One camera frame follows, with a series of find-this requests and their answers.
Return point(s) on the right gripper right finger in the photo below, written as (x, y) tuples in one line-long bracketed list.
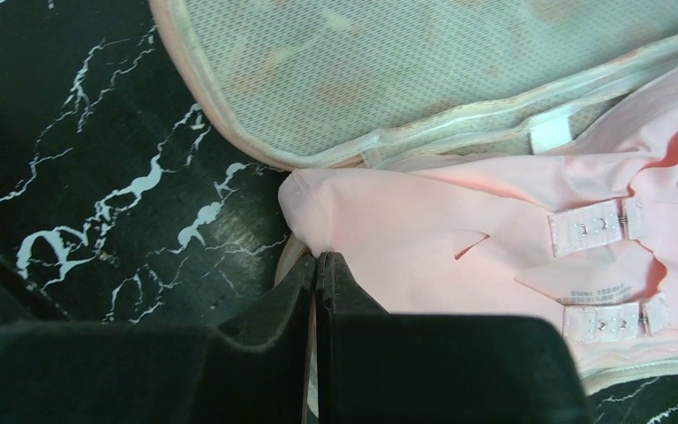
[(378, 367)]

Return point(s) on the strawberry print mesh laundry bag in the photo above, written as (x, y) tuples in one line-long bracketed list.
[(310, 85)]

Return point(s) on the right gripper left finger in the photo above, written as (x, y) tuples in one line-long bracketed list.
[(251, 369)]

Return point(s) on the pink bra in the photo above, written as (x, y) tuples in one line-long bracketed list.
[(584, 236)]

